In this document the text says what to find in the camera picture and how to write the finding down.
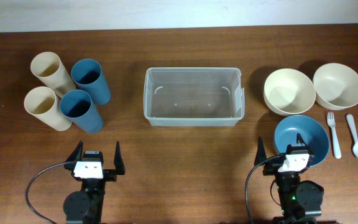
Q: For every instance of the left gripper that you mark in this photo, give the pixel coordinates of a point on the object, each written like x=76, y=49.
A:
x=111, y=175

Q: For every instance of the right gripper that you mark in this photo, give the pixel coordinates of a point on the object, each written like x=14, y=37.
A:
x=273, y=165

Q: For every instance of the blue bowl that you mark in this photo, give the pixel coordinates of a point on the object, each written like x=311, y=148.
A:
x=313, y=134

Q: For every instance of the cream bowl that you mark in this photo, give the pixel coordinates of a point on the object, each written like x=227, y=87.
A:
x=336, y=86
x=288, y=92

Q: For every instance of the blue cup back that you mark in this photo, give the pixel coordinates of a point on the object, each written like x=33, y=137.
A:
x=88, y=75

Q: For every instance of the blue cup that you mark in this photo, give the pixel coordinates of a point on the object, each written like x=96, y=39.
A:
x=88, y=75
x=79, y=108

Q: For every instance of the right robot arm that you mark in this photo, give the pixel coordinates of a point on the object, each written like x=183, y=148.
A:
x=300, y=201

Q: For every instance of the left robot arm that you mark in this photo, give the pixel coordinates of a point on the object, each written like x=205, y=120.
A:
x=86, y=205

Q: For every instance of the clear plastic container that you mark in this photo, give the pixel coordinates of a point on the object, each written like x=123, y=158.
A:
x=193, y=96

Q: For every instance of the blue cup front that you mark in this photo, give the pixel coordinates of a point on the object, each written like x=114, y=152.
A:
x=79, y=108

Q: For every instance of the white plastic fork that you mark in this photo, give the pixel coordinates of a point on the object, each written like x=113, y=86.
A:
x=331, y=123

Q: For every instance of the white plastic spoon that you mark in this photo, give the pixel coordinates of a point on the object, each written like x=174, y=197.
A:
x=352, y=127

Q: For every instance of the cream cup front left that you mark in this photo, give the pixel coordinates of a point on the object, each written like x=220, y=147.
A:
x=42, y=103

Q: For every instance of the cream cup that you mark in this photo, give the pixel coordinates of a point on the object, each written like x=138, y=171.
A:
x=50, y=70
x=42, y=103

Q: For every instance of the cream cup back left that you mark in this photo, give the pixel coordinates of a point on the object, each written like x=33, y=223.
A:
x=50, y=70

